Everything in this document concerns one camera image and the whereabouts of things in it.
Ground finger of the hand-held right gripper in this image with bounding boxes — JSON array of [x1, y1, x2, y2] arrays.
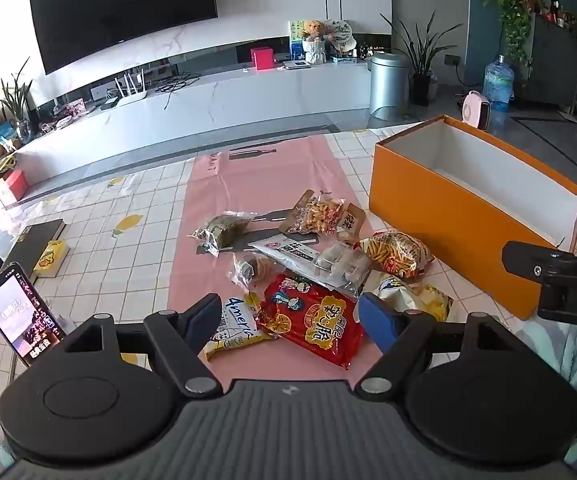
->
[[501, 241, 577, 278]]

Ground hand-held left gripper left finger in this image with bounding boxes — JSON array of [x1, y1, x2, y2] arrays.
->
[[62, 292, 224, 396]]

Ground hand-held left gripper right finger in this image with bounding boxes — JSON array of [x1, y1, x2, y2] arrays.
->
[[356, 291, 514, 396]]

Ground white yellow snack packet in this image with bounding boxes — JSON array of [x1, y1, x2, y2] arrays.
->
[[199, 292, 279, 363]]

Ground yellow potato chips bag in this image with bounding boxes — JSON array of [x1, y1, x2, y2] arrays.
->
[[366, 275, 455, 323]]

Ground clear packet of pastries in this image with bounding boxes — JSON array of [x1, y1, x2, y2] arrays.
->
[[313, 242, 372, 303]]

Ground clear round cookie packet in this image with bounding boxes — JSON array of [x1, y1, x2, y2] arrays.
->
[[228, 252, 276, 293]]

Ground orange striped chips bag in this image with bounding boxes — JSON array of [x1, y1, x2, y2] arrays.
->
[[357, 230, 435, 280]]

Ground red snack packet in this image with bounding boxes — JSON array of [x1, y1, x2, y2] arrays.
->
[[256, 272, 367, 371]]

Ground orange cardboard box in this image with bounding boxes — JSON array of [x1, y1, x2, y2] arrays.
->
[[369, 115, 577, 321]]

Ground white spicy strip packet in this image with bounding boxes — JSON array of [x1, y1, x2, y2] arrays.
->
[[247, 232, 329, 281]]

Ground green pickled vegetable packet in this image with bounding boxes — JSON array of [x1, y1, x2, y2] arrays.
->
[[188, 211, 255, 257]]

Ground checked lemon print tablecloth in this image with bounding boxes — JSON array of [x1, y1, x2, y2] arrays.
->
[[0, 125, 577, 480]]

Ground peanut snack packet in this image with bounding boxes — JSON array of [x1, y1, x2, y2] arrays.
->
[[283, 190, 367, 245]]

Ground pink heater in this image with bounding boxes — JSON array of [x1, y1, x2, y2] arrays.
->
[[461, 91, 492, 131]]

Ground pink table mat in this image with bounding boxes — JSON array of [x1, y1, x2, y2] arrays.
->
[[166, 135, 387, 401]]

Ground yellow box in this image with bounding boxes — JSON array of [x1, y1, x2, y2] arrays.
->
[[32, 240, 70, 278]]

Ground blue water bottle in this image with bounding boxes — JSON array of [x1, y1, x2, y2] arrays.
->
[[483, 55, 514, 112]]

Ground dark cabinet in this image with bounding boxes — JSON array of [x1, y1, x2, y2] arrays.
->
[[529, 10, 577, 108]]

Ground smartphone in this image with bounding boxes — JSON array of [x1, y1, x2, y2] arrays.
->
[[0, 261, 68, 367]]

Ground black notebook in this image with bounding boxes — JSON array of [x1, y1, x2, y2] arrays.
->
[[6, 219, 66, 281]]

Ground potted snake plant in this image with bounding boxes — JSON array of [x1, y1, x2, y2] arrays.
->
[[381, 12, 464, 107]]

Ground white marble tv cabinet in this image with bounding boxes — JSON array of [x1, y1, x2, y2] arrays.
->
[[0, 65, 373, 206]]

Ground silver trash can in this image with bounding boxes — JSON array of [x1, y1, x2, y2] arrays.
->
[[369, 52, 412, 121]]

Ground red box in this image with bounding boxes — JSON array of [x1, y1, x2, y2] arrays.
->
[[0, 169, 29, 201]]

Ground white router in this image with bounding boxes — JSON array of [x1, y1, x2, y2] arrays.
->
[[115, 71, 148, 106]]

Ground hanging vine plant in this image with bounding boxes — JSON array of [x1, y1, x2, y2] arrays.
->
[[449, 0, 549, 81]]

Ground pink box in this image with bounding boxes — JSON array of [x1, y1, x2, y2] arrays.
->
[[250, 46, 275, 70]]

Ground plant in glass vase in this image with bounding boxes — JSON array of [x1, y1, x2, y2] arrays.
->
[[0, 57, 36, 146]]

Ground blue green card box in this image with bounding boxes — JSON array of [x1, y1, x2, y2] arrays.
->
[[288, 20, 309, 63]]

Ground round printed hand fan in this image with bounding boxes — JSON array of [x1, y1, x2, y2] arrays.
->
[[325, 19, 357, 43]]

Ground black television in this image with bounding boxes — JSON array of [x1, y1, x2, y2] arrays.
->
[[28, 0, 218, 75]]

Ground black cables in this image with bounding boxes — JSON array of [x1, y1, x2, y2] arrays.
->
[[156, 72, 202, 108]]

